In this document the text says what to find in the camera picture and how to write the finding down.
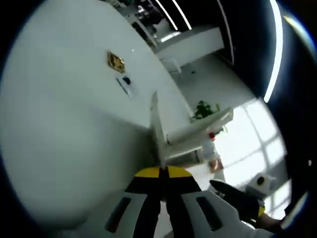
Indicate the gold foil skincare sachet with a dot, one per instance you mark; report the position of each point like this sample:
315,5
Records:
116,61

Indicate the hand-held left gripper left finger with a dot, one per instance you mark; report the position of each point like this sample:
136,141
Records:
146,198

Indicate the black green snack bag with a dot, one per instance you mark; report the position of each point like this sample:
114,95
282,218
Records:
157,129

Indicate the small clear skincare sachet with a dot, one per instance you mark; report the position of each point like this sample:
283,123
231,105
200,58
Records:
126,85

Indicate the green potted plant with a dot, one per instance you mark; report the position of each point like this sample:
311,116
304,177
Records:
204,111

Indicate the person's right hand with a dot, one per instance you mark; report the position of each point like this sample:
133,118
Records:
270,221

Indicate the large window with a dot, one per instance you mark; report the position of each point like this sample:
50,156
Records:
260,143

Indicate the white red-collared skincare pump bottle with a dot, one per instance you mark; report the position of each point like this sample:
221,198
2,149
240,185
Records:
188,148

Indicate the white skincare tube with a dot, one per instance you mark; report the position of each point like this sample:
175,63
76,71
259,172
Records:
198,126

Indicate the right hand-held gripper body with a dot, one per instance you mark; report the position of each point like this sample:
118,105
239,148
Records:
261,184

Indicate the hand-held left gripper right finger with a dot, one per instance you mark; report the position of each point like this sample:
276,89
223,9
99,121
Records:
180,198

